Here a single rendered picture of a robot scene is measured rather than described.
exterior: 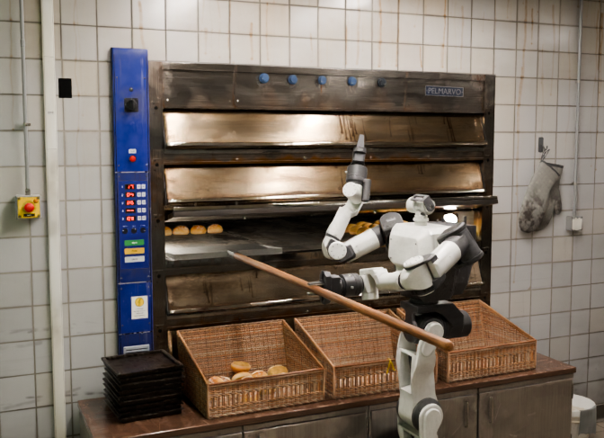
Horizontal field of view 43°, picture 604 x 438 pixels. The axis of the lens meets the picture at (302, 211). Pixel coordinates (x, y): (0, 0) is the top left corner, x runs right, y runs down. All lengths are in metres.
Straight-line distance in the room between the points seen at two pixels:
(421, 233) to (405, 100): 1.24
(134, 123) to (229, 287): 0.91
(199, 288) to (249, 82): 1.02
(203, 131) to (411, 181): 1.17
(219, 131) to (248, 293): 0.80
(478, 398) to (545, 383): 0.41
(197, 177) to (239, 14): 0.80
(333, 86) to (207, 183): 0.82
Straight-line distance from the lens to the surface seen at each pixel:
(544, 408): 4.18
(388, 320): 2.37
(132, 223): 3.54
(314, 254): 3.88
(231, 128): 3.68
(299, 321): 3.87
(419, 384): 3.22
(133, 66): 3.54
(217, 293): 3.73
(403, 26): 4.12
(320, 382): 3.53
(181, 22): 3.65
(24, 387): 3.66
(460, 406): 3.85
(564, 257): 4.82
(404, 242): 3.09
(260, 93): 3.75
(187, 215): 3.48
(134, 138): 3.53
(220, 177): 3.68
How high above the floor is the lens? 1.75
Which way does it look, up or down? 5 degrees down
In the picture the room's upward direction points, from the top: straight up
